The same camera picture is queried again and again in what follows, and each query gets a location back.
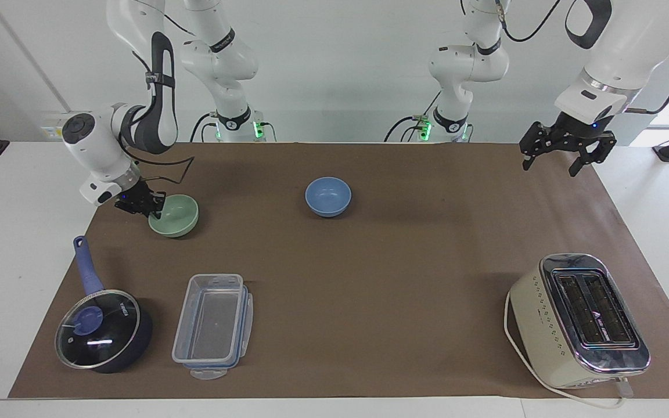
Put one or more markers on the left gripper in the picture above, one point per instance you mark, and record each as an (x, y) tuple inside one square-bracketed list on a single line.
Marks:
[(579, 131)]

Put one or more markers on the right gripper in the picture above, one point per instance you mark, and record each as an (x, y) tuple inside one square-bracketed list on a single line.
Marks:
[(131, 198)]

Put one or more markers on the green bowl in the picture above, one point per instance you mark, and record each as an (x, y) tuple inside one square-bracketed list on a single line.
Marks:
[(180, 216)]

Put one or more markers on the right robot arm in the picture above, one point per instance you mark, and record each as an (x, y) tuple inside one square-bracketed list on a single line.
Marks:
[(154, 110)]

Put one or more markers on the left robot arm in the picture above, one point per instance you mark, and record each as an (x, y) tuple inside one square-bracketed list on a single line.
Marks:
[(619, 52)]

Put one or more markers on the blue bowl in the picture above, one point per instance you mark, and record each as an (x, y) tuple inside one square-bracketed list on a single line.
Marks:
[(328, 196)]

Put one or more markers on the dark blue saucepan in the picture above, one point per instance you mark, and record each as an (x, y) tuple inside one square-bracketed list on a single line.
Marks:
[(87, 268)]

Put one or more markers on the clear plastic food container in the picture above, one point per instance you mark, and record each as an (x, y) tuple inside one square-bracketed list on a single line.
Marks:
[(209, 325)]

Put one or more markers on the glass lid with blue knob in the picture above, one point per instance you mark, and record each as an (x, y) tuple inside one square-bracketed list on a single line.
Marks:
[(102, 334)]

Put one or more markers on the cream and chrome toaster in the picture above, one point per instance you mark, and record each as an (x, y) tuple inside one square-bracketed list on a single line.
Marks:
[(549, 325)]

